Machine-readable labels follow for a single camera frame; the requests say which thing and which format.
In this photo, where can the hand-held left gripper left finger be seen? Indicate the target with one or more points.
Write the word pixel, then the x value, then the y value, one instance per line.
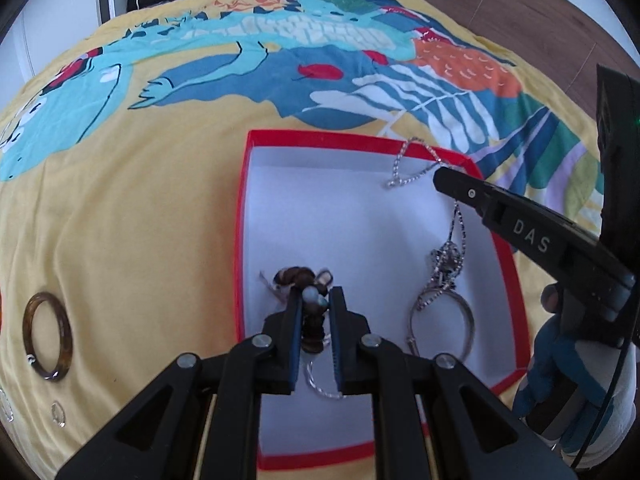
pixel 298 330

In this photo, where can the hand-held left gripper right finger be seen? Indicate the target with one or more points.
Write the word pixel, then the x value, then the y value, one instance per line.
pixel 334 330

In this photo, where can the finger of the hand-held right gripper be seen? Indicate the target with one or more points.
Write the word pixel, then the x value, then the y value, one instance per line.
pixel 530 235

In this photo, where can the large twisted silver hoop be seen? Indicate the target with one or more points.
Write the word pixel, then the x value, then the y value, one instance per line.
pixel 316 387

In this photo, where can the silver wristwatch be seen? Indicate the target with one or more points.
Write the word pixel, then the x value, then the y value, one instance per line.
pixel 446 259

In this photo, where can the red jewelry box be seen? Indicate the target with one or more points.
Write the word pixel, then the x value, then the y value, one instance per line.
pixel 350 230

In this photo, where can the thin metal bangle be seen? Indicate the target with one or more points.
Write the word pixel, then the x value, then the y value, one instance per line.
pixel 471 327

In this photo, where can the person's right hand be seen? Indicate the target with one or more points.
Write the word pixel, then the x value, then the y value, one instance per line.
pixel 565 375

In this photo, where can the wooden headboard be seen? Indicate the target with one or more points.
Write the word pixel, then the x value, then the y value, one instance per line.
pixel 525 5

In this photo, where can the dark brown bangle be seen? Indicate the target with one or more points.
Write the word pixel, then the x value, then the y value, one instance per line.
pixel 66 340

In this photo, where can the white door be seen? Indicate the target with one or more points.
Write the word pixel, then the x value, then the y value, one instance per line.
pixel 60 5

